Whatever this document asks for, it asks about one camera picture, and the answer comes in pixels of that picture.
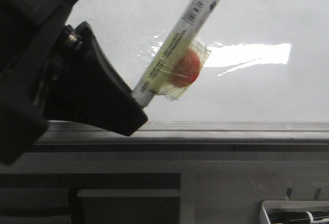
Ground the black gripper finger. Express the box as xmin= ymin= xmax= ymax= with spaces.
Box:
xmin=45 ymin=22 xmax=148 ymax=136

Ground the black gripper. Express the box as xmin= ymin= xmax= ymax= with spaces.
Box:
xmin=1 ymin=0 xmax=78 ymax=165

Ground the white whiteboard marker with tape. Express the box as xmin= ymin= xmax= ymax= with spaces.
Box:
xmin=132 ymin=0 xmax=219 ymax=107

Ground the white marker tray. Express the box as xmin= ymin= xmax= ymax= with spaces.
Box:
xmin=259 ymin=200 xmax=328 ymax=223

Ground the white whiteboard with aluminium frame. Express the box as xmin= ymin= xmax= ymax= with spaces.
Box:
xmin=38 ymin=0 xmax=328 ymax=152

